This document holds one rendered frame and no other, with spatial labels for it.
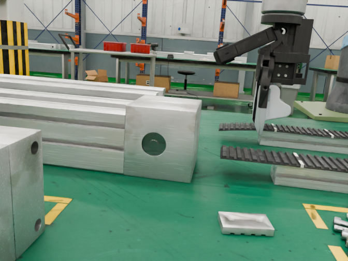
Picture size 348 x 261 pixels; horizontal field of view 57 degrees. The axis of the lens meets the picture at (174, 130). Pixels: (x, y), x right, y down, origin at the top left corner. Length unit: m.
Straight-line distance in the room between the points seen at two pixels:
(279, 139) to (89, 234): 0.43
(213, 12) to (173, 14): 0.97
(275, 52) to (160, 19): 7.64
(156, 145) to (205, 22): 7.79
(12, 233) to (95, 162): 0.19
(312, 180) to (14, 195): 0.35
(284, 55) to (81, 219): 0.43
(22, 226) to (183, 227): 0.14
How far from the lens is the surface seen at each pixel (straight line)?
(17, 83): 0.70
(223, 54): 0.61
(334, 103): 1.07
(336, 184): 0.47
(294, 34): 0.62
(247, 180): 0.46
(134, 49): 3.53
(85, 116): 0.43
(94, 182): 0.42
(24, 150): 0.27
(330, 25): 8.60
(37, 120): 0.47
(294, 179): 0.46
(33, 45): 6.04
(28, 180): 0.28
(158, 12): 8.24
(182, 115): 0.40
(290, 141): 0.65
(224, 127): 0.64
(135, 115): 0.41
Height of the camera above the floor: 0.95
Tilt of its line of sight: 14 degrees down
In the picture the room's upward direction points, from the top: 4 degrees clockwise
